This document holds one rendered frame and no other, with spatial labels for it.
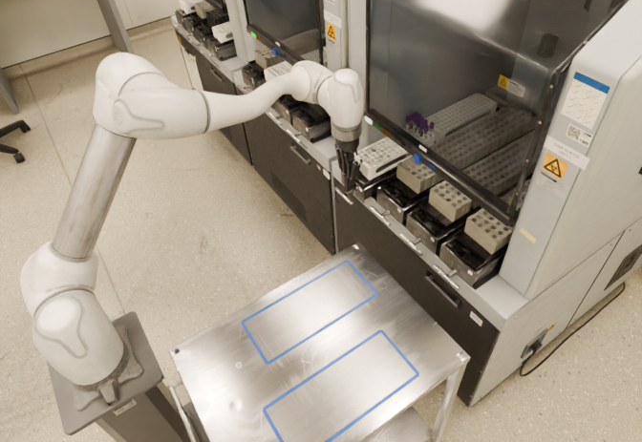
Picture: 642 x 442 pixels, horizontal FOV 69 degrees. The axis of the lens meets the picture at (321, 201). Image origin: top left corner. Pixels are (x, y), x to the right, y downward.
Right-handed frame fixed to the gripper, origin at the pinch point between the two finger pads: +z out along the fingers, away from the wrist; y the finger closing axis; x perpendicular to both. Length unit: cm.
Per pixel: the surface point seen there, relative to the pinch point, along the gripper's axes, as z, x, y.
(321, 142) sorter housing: 6.6, -9.0, 31.2
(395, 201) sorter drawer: -0.8, -6.1, -17.6
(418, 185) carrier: -5.9, -13.0, -20.1
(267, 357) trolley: -2, 54, -41
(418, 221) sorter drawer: -1.1, -6.1, -28.4
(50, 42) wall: 62, 60, 350
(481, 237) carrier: -5.5, -13.1, -46.4
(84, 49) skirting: 76, 37, 350
